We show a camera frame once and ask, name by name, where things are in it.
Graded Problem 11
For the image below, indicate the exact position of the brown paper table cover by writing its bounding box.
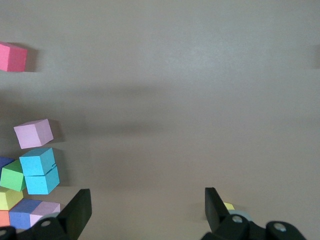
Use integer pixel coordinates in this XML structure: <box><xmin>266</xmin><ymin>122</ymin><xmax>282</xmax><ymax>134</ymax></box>
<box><xmin>0</xmin><ymin>0</ymin><xmax>320</xmax><ymax>240</ymax></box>

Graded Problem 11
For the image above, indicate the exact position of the green foam cube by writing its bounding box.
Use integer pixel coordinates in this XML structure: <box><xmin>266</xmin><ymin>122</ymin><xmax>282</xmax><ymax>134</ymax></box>
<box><xmin>0</xmin><ymin>159</ymin><xmax>27</xmax><ymax>192</ymax></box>

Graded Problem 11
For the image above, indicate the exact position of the pink foam cube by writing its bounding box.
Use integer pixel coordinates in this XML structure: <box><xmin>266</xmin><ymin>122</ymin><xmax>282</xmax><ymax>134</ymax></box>
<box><xmin>13</xmin><ymin>118</ymin><xmax>55</xmax><ymax>150</ymax></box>
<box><xmin>29</xmin><ymin>201</ymin><xmax>61</xmax><ymax>228</ymax></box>

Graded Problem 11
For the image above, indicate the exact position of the orange foam cube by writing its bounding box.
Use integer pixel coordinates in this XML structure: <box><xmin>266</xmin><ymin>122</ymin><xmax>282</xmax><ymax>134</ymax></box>
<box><xmin>0</xmin><ymin>209</ymin><xmax>11</xmax><ymax>227</ymax></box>

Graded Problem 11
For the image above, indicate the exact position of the blue foam cube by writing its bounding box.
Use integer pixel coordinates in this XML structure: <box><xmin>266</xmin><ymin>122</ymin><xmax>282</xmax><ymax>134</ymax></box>
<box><xmin>24</xmin><ymin>166</ymin><xmax>61</xmax><ymax>196</ymax></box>
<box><xmin>19</xmin><ymin>147</ymin><xmax>57</xmax><ymax>177</ymax></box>

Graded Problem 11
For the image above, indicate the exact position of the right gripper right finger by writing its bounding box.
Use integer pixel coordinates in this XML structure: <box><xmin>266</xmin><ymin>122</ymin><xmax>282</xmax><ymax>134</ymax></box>
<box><xmin>201</xmin><ymin>186</ymin><xmax>307</xmax><ymax>240</ymax></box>

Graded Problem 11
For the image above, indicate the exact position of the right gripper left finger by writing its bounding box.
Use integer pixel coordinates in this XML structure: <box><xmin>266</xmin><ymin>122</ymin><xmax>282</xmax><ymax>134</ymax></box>
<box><xmin>0</xmin><ymin>188</ymin><xmax>93</xmax><ymax>240</ymax></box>

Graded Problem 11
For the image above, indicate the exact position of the red foam cube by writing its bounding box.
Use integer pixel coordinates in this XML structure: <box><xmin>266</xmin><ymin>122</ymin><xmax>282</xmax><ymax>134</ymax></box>
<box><xmin>0</xmin><ymin>41</ymin><xmax>28</xmax><ymax>73</ymax></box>

